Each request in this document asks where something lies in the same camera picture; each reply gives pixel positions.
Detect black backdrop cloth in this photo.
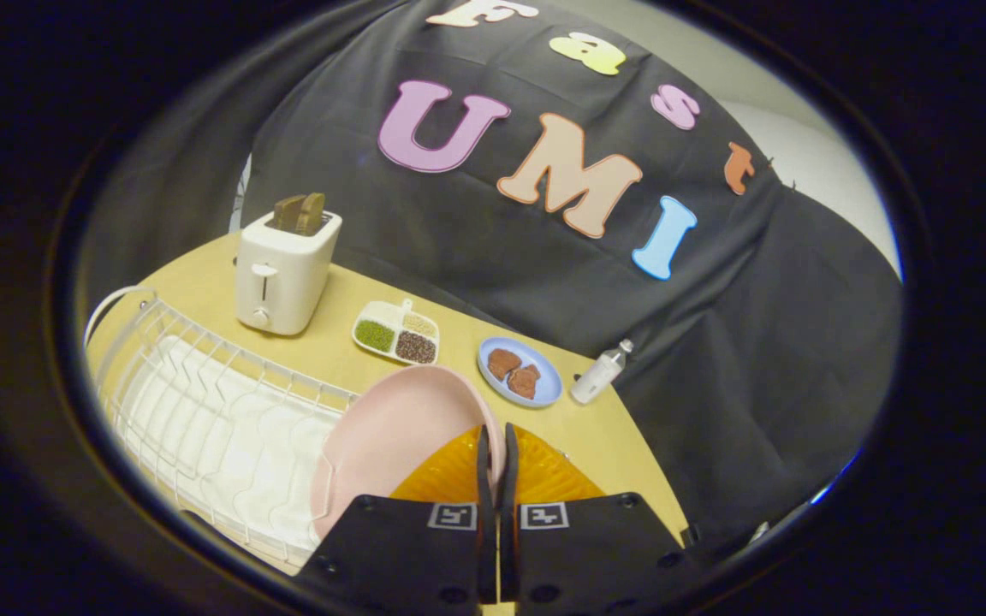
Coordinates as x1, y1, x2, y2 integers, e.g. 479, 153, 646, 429
78, 0, 903, 557

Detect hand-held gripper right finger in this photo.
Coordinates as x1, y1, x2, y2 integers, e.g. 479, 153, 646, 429
500, 423, 699, 605

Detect pink plate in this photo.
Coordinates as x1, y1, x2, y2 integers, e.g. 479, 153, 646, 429
310, 365, 507, 542

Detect white wire dish rack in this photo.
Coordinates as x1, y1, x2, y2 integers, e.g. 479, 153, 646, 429
84, 285, 361, 572

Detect brown toast slice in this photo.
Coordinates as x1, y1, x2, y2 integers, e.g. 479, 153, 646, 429
298, 192, 327, 237
272, 194, 307, 234

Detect white toaster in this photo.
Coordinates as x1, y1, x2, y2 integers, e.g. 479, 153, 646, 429
235, 210, 343, 336

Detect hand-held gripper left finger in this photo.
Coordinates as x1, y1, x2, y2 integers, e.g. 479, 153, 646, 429
294, 425, 498, 607

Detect white divided dish with beans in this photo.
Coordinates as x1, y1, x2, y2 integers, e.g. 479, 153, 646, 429
352, 298, 441, 366

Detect small white bottle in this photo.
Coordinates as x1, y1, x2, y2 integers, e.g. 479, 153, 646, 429
569, 339, 635, 406

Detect blue plate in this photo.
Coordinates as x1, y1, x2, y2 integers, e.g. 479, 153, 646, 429
477, 336, 563, 408

